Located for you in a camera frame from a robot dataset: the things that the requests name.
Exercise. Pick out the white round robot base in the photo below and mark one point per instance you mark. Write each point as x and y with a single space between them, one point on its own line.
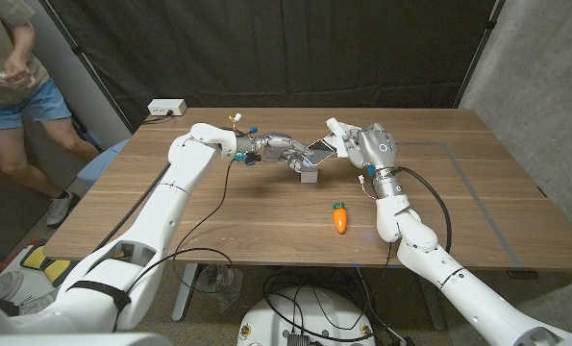
266 329

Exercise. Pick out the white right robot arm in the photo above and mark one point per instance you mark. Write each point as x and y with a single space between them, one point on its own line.
415 240

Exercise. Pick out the white power strip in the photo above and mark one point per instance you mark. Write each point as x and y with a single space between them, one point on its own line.
166 106

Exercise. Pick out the grey sneaker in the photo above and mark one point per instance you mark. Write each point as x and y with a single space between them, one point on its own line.
2 284
38 303

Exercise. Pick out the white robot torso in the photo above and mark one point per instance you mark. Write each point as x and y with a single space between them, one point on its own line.
74 340

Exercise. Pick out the person in olive shirt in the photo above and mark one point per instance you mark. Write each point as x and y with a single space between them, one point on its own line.
7 57

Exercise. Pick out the light blue stool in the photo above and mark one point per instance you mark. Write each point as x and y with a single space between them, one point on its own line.
108 163

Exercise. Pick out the clear plastic bag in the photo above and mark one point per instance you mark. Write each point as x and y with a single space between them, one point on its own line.
220 283

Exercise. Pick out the white embossed cube block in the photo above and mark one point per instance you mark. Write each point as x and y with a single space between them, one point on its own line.
309 177

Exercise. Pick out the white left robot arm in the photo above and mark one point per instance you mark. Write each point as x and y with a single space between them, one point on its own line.
189 154

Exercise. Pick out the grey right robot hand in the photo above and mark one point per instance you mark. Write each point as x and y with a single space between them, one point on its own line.
377 146

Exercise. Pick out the grey tape outline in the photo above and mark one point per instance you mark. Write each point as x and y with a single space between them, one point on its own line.
481 202

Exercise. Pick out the black backdrop pole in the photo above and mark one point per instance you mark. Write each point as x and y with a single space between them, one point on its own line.
480 48
81 55

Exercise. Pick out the black backdrop curtain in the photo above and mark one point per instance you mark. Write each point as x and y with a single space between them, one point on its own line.
266 48

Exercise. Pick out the white floor board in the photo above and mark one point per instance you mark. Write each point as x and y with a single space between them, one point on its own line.
33 287

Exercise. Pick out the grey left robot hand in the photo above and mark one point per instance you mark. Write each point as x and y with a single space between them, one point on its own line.
278 146

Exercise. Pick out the orange toy carrot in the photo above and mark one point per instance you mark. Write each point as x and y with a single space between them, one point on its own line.
340 220

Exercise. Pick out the black under-table box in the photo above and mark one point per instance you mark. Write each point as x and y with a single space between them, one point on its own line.
522 275

